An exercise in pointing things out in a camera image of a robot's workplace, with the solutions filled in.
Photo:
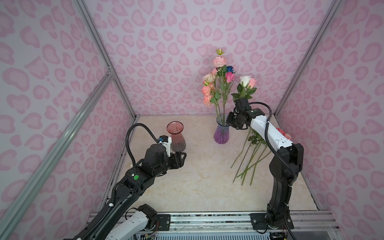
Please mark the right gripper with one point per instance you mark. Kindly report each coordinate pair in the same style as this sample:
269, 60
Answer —
229, 120

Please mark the magenta rose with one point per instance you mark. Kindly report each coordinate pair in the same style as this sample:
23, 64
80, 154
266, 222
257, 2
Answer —
226, 88

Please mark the cream white rose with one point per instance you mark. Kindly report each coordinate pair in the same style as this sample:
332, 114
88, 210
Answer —
208, 78

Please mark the pile of pink flowers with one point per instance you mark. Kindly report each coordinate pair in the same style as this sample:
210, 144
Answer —
253, 151

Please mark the pink rose spray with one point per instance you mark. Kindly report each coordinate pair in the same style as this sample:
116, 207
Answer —
213, 92

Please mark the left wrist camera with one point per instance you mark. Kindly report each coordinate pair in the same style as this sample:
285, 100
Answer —
166, 141

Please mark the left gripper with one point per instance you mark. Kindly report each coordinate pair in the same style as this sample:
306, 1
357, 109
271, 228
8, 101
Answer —
177, 160

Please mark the left diagonal aluminium frame bar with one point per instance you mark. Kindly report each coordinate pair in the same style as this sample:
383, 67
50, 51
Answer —
21, 204

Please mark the right corner aluminium post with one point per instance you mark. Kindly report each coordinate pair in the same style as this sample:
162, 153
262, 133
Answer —
327, 21

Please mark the corner aluminium post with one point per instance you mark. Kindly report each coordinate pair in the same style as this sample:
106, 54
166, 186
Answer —
327, 21
91, 26

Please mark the left corner aluminium post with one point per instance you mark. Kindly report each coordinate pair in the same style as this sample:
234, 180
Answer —
91, 26

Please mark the red glass vase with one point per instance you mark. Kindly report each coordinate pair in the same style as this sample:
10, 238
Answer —
175, 129

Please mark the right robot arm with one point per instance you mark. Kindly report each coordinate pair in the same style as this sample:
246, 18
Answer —
285, 166

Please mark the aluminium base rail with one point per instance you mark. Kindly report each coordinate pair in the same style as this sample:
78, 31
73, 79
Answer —
146, 223

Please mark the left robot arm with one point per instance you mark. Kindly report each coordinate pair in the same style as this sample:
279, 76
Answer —
130, 188

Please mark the blue rose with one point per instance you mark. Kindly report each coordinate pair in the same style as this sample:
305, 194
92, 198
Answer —
230, 69

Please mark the purple blue glass vase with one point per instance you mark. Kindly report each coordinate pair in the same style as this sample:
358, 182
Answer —
222, 133

